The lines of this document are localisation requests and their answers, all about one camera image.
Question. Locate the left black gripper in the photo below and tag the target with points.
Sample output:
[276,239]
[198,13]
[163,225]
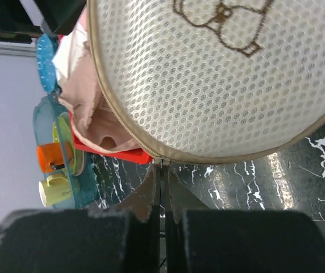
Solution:
[59,18]

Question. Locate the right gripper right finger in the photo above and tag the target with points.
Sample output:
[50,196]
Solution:
[199,239]

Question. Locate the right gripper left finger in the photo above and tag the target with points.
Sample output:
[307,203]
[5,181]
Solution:
[122,238]

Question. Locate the white mesh laundry bag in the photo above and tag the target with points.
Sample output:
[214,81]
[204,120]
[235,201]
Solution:
[211,82]

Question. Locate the beige bra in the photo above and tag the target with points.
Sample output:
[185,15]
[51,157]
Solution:
[82,89]

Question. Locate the blue polka dot plate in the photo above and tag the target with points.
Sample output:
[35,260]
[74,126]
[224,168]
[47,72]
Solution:
[46,48]

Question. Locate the white cloth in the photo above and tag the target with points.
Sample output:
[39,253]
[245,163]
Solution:
[69,51]

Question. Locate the clear blue plastic container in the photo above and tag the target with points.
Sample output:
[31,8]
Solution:
[44,115]

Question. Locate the red plastic bin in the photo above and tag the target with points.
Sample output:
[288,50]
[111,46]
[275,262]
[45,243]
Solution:
[122,155]

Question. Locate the cream cup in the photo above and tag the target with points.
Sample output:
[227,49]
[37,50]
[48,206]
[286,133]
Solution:
[56,190]

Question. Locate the orange plastic cup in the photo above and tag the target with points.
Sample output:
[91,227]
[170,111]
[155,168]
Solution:
[54,156]

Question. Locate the yellow-green polka dot plate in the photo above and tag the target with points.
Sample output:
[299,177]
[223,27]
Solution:
[63,132]

